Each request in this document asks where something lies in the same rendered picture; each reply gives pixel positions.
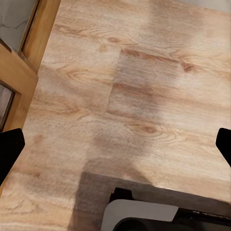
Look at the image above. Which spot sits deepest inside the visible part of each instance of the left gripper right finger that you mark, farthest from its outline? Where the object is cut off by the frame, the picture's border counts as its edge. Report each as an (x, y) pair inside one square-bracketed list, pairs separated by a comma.
[(223, 143)]

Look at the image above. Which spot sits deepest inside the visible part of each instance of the door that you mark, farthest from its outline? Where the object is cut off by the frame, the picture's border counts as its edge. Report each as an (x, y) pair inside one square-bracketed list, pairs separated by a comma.
[(25, 28)]

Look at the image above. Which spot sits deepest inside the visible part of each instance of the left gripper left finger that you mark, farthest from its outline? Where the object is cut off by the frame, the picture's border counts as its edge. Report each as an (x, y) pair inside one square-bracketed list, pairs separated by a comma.
[(12, 143)]

